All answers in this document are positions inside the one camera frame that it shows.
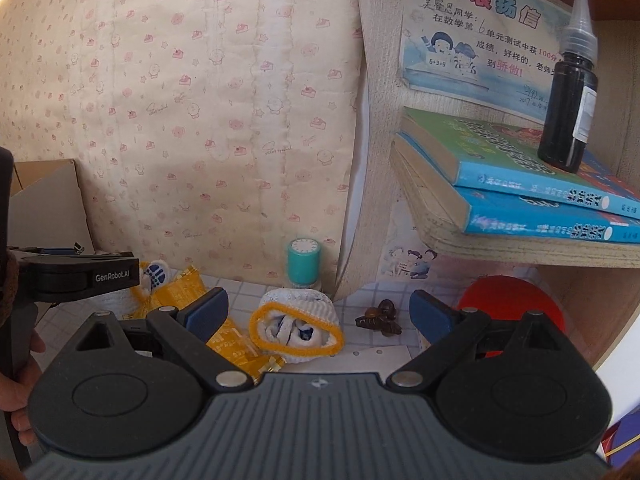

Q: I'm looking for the yellow snack packet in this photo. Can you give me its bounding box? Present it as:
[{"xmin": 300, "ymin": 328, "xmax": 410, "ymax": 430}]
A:
[{"xmin": 125, "ymin": 260, "xmax": 284, "ymax": 382}]

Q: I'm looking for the glove yellow cuff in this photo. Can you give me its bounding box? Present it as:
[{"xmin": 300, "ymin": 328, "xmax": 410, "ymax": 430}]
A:
[{"xmin": 248, "ymin": 288, "xmax": 345, "ymax": 363}]

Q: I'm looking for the person's left hand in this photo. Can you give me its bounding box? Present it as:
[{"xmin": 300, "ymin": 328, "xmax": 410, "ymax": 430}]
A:
[{"xmin": 0, "ymin": 356, "xmax": 42, "ymax": 446}]

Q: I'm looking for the red cylindrical container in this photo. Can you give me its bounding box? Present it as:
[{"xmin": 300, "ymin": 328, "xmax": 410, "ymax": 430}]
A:
[{"xmin": 454, "ymin": 275, "xmax": 566, "ymax": 361}]

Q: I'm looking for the dark brown hair claw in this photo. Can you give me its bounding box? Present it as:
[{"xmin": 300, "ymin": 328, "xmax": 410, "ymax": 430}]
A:
[{"xmin": 355, "ymin": 299, "xmax": 402, "ymax": 337}]

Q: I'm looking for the brown cardboard box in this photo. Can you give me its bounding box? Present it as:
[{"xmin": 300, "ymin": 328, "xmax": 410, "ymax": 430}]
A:
[{"xmin": 8, "ymin": 159, "xmax": 94, "ymax": 254}]

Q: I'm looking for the blue cover book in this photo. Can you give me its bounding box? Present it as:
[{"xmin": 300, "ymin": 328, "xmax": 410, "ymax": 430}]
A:
[{"xmin": 394, "ymin": 133, "xmax": 639, "ymax": 244}]

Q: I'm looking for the green cover book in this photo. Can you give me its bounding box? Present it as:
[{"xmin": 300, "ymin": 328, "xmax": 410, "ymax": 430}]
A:
[{"xmin": 398, "ymin": 107, "xmax": 639, "ymax": 220}]

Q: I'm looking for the floral quilted back cloth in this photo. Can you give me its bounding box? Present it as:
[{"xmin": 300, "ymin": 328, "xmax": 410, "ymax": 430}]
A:
[{"xmin": 1, "ymin": 0, "xmax": 362, "ymax": 286}]

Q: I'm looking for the black dropper bottle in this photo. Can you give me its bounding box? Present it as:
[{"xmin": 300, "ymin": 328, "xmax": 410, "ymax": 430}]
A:
[{"xmin": 538, "ymin": 0, "xmax": 599, "ymax": 174}]

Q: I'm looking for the commendation letter poster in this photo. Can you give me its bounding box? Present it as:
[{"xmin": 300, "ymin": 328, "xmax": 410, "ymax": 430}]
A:
[{"xmin": 399, "ymin": 0, "xmax": 570, "ymax": 122}]

